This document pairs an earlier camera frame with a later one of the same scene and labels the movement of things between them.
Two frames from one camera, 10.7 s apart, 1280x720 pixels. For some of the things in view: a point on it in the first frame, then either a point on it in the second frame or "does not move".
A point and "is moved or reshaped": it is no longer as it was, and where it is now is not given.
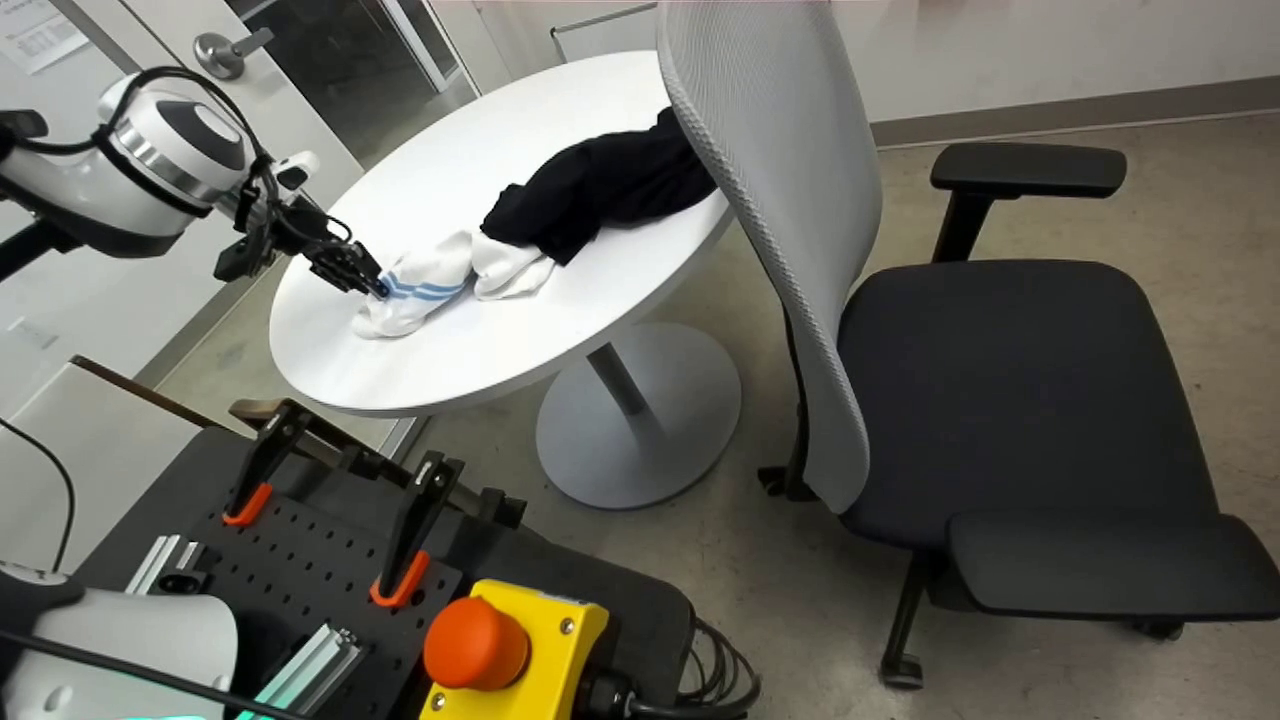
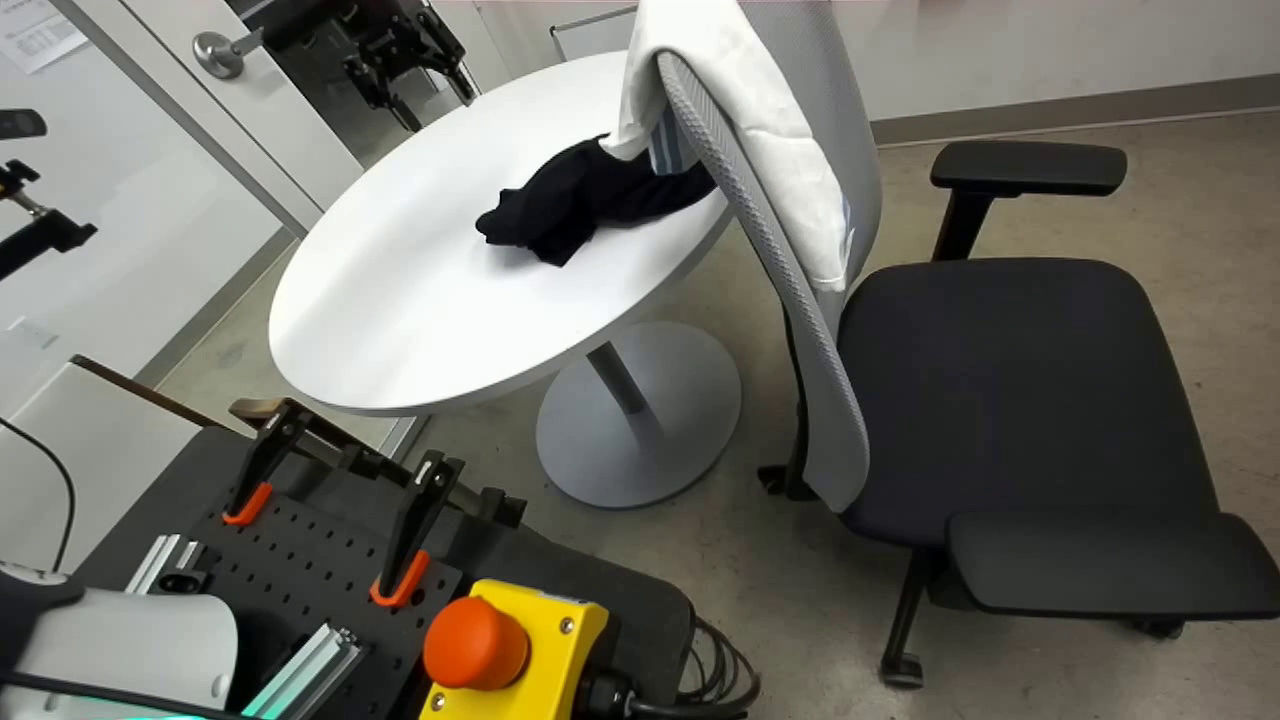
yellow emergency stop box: [511, 653] does not move
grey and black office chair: [1020, 429] does not move
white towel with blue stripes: [446, 275] -> [757, 80]
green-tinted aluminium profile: [307, 675] does not move
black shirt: [572, 194] is moved or reshaped
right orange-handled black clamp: [410, 555] does not move
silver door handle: [224, 57] does not move
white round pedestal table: [641, 408] does not move
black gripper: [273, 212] -> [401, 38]
